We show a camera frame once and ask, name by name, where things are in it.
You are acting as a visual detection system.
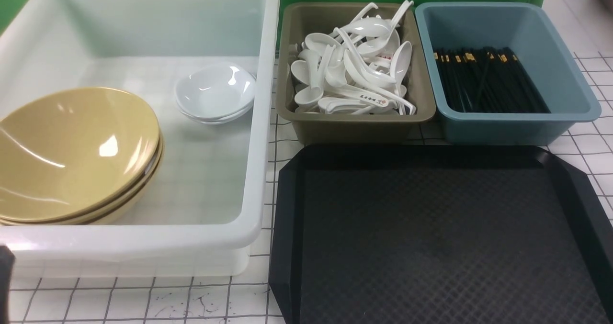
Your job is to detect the white square sauce dish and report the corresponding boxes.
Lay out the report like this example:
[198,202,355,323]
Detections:
[175,62,256,119]

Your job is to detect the yellow noodle bowl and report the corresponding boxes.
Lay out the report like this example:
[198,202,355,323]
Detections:
[1,87,163,224]

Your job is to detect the white ceramic soup spoon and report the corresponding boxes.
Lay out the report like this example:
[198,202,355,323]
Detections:
[333,27,397,87]

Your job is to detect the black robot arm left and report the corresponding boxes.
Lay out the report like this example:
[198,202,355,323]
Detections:
[0,246,15,324]

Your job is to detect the yellow bowl underneath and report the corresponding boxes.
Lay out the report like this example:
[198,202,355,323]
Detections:
[0,147,164,227]

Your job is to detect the olive plastic spoon bin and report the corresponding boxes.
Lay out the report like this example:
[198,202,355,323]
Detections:
[275,2,437,145]

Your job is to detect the black plastic serving tray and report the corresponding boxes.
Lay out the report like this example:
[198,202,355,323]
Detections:
[268,145,613,324]

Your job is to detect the pile of white spoons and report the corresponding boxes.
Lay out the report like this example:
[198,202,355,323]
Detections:
[289,0,417,115]

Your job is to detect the white sauce dish in tub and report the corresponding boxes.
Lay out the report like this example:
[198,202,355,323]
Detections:
[178,103,254,125]

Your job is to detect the large white plastic tub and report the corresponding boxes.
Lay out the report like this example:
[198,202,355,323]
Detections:
[1,0,279,278]

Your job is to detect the bundle of black chopsticks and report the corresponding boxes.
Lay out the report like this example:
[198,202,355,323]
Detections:
[433,47,550,114]

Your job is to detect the blue plastic chopstick bin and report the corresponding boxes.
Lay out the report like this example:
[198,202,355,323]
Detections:
[415,2,602,145]

